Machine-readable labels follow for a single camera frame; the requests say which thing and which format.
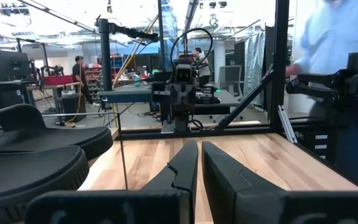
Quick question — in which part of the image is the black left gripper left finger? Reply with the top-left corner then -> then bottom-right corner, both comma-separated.
25,139 -> 199,224

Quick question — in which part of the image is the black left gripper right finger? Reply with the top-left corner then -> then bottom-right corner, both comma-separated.
201,141 -> 358,224

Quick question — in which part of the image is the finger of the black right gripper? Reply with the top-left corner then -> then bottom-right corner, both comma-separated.
183,86 -> 195,111
172,86 -> 185,111

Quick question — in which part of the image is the black rubber slide sandal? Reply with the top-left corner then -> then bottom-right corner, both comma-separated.
0,103 -> 114,160
0,145 -> 90,224

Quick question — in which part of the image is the person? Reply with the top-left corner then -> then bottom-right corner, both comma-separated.
286,0 -> 358,119
72,55 -> 94,105
193,47 -> 211,88

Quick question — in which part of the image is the gray office chair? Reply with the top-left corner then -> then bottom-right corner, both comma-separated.
218,64 -> 244,98

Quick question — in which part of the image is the gray desk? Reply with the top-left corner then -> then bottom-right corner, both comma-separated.
97,84 -> 242,115

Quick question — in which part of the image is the gray curtain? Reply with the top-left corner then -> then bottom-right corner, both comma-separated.
243,30 -> 267,108

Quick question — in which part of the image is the black stand pole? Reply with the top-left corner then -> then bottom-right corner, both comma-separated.
94,17 -> 160,91

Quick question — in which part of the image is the silver aluminium bar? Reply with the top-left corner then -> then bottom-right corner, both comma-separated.
277,105 -> 298,144

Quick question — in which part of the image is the black bin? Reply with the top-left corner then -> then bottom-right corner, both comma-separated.
61,93 -> 87,123

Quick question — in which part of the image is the red bin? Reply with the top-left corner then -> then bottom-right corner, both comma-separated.
44,74 -> 78,86

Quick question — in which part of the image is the dark drawer cabinet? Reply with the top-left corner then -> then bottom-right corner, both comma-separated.
290,123 -> 358,189

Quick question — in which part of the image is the black monitor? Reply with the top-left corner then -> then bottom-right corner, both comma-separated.
0,49 -> 33,82

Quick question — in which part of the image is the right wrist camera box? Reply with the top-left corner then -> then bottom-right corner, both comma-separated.
175,63 -> 193,84

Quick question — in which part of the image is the yellow hose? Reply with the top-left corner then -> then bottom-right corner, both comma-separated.
112,14 -> 160,90

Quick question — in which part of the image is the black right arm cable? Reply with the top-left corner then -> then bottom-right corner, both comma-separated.
169,27 -> 214,74

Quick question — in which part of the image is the black metal rig frame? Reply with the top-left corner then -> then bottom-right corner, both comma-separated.
116,0 -> 358,191

